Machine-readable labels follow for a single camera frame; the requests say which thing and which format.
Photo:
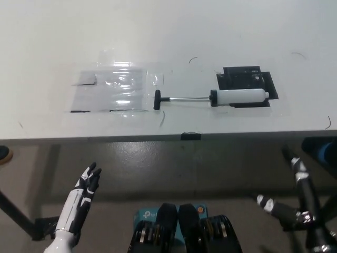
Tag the right black teal robot hand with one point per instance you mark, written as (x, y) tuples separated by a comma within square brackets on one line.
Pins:
[(309, 200)]

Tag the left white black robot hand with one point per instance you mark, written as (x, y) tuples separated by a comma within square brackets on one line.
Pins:
[(76, 205)]

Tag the small white air pump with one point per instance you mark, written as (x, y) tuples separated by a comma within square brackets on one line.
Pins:
[(239, 97)]

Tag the black blue object under table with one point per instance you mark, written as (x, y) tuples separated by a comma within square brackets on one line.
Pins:
[(319, 151)]

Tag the round brown black disc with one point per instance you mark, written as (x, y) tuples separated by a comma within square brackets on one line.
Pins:
[(4, 155)]

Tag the clear plastic sheet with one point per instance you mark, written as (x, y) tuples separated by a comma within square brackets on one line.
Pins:
[(110, 92)]

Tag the black marker mat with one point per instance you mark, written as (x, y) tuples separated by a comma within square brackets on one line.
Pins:
[(237, 77)]

